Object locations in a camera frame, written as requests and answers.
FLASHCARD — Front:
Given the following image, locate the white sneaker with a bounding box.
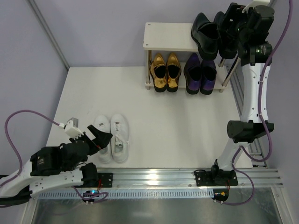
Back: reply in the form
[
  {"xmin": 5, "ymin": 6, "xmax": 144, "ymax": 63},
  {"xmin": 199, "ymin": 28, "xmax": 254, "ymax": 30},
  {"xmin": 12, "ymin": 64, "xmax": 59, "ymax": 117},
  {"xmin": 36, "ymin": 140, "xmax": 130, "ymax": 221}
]
[
  {"xmin": 93, "ymin": 115, "xmax": 112, "ymax": 163},
  {"xmin": 110, "ymin": 114, "xmax": 129, "ymax": 163}
]

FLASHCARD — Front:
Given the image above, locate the black patent loafer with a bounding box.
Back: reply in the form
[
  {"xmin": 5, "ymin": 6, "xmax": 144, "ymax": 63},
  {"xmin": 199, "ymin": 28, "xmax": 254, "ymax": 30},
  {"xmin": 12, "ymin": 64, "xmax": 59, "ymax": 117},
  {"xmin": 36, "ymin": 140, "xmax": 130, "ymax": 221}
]
[
  {"xmin": 191, "ymin": 13, "xmax": 220, "ymax": 60},
  {"xmin": 214, "ymin": 11, "xmax": 237, "ymax": 59}
]

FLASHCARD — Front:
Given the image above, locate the purple loafer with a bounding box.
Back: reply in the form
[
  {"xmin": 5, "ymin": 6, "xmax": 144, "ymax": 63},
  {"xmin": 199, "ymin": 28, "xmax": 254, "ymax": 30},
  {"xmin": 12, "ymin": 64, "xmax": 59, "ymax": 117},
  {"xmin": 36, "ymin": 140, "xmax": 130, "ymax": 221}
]
[
  {"xmin": 184, "ymin": 53, "xmax": 201, "ymax": 95},
  {"xmin": 200, "ymin": 60, "xmax": 217, "ymax": 95}
]

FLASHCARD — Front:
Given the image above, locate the gold loafer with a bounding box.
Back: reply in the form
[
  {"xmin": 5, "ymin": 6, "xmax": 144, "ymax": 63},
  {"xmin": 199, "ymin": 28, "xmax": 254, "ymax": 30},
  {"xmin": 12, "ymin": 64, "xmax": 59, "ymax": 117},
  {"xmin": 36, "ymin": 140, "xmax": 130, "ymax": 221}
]
[
  {"xmin": 166, "ymin": 52, "xmax": 181, "ymax": 92},
  {"xmin": 150, "ymin": 53, "xmax": 167, "ymax": 92}
]

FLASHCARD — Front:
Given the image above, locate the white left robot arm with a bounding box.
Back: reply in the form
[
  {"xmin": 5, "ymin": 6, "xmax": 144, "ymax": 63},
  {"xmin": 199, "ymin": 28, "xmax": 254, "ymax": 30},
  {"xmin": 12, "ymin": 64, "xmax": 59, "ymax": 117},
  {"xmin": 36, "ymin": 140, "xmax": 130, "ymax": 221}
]
[{"xmin": 0, "ymin": 124, "xmax": 112, "ymax": 207}]

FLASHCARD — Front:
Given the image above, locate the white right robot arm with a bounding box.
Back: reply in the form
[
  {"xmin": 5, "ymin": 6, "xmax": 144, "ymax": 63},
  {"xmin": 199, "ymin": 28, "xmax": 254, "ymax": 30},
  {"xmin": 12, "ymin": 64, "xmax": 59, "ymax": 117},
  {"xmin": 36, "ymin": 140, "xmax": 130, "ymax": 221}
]
[{"xmin": 196, "ymin": 0, "xmax": 275, "ymax": 186}]

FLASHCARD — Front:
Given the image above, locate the white two-tier shoe shelf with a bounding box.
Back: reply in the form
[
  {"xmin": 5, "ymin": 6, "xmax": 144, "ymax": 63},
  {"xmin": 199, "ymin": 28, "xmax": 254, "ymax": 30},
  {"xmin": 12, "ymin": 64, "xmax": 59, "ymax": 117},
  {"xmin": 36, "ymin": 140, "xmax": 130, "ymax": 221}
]
[{"xmin": 143, "ymin": 22, "xmax": 233, "ymax": 92}]

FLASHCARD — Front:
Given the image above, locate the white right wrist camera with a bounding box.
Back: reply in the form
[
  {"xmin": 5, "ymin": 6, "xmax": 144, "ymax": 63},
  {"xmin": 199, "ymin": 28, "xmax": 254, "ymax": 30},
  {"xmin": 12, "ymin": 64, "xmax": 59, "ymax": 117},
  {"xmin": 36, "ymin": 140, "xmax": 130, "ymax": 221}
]
[{"xmin": 242, "ymin": 0, "xmax": 271, "ymax": 13}]

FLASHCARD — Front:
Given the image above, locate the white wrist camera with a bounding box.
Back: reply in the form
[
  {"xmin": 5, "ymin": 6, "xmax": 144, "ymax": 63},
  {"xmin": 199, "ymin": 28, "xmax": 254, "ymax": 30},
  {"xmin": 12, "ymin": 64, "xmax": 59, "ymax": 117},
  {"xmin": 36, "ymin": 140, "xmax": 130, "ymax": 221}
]
[
  {"xmin": 242, "ymin": 0, "xmax": 271, "ymax": 13},
  {"xmin": 58, "ymin": 118, "xmax": 84, "ymax": 139}
]

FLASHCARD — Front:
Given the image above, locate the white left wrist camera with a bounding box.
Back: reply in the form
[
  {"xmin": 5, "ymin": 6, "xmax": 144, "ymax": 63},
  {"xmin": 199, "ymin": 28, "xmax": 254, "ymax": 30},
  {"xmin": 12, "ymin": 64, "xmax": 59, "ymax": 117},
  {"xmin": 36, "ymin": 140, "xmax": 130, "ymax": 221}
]
[{"xmin": 58, "ymin": 118, "xmax": 84, "ymax": 139}]

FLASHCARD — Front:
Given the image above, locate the right corner aluminium post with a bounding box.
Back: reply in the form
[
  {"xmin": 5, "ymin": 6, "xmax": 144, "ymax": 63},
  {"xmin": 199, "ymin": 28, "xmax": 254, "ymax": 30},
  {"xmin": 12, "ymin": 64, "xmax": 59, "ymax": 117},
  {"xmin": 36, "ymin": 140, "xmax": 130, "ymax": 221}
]
[{"xmin": 268, "ymin": 0, "xmax": 277, "ymax": 7}]

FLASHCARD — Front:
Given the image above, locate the corner aluminium post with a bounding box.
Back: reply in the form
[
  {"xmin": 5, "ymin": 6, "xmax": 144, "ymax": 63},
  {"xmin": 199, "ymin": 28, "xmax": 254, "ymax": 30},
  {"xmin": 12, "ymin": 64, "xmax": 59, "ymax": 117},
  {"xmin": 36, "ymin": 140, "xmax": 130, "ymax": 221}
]
[
  {"xmin": 268, "ymin": 0, "xmax": 277, "ymax": 7},
  {"xmin": 26, "ymin": 0, "xmax": 70, "ymax": 70}
]

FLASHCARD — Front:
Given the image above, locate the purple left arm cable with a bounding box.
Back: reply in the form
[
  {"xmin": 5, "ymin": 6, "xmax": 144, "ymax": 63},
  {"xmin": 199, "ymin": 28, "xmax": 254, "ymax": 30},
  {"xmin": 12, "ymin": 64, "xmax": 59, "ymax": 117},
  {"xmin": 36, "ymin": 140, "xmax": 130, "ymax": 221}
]
[{"xmin": 0, "ymin": 109, "xmax": 109, "ymax": 206}]

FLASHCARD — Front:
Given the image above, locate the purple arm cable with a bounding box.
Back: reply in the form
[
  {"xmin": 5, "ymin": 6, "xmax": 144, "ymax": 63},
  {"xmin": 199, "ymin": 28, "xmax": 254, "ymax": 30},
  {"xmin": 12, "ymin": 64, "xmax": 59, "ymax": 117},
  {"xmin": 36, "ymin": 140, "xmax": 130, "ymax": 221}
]
[
  {"xmin": 0, "ymin": 109, "xmax": 109, "ymax": 206},
  {"xmin": 216, "ymin": 0, "xmax": 294, "ymax": 206}
]

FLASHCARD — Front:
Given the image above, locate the grey slotted cable duct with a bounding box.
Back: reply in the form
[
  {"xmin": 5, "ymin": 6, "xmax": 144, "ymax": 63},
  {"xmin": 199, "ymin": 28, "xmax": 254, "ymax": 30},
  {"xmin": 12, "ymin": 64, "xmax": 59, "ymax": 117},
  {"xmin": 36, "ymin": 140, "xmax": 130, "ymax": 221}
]
[{"xmin": 39, "ymin": 188, "xmax": 214, "ymax": 199}]

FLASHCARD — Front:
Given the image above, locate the left corner aluminium post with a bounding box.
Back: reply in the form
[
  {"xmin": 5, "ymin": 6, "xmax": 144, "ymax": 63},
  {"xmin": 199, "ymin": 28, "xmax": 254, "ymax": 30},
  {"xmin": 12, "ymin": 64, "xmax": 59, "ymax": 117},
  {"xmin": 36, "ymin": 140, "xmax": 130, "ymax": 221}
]
[{"xmin": 26, "ymin": 0, "xmax": 70, "ymax": 70}]

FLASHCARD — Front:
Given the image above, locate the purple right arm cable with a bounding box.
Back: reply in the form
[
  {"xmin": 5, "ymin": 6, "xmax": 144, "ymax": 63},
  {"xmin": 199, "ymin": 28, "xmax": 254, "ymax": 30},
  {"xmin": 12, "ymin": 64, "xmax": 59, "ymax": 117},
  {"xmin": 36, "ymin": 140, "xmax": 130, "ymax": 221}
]
[{"xmin": 216, "ymin": 0, "xmax": 294, "ymax": 206}]

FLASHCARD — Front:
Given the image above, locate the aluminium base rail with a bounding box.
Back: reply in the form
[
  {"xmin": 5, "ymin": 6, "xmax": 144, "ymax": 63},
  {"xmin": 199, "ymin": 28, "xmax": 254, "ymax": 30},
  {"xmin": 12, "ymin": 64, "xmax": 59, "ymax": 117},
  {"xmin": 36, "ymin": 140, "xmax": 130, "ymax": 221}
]
[{"xmin": 29, "ymin": 168, "xmax": 285, "ymax": 189}]

